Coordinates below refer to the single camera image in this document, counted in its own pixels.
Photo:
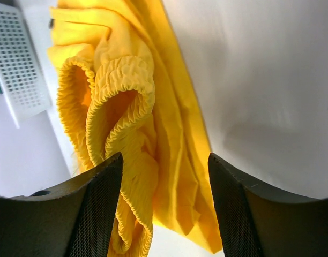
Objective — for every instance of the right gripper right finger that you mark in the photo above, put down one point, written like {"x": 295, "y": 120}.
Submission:
{"x": 258, "y": 219}

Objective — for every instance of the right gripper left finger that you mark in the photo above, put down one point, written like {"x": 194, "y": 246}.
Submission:
{"x": 73, "y": 218}

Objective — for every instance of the yellow shorts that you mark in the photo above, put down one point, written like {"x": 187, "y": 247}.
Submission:
{"x": 123, "y": 87}

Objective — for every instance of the white plastic basket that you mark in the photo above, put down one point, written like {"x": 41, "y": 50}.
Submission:
{"x": 21, "y": 80}

